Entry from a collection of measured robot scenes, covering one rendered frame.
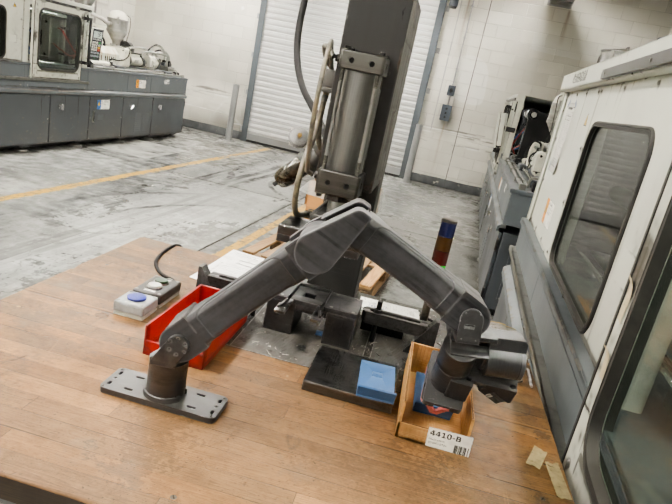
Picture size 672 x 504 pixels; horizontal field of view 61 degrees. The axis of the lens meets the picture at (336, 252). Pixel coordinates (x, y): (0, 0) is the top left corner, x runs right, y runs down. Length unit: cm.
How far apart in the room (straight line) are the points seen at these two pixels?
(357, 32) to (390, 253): 57
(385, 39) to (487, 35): 920
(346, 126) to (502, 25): 934
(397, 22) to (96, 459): 95
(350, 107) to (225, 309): 50
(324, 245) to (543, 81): 969
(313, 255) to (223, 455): 32
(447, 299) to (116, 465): 52
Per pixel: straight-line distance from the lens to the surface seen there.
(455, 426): 110
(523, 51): 1042
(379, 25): 126
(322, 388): 108
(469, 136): 1038
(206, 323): 91
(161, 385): 98
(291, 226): 122
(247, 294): 88
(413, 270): 85
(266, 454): 92
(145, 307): 126
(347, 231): 81
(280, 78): 1093
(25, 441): 93
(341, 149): 118
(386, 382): 113
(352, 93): 117
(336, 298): 130
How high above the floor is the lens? 145
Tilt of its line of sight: 17 degrees down
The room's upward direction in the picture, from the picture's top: 12 degrees clockwise
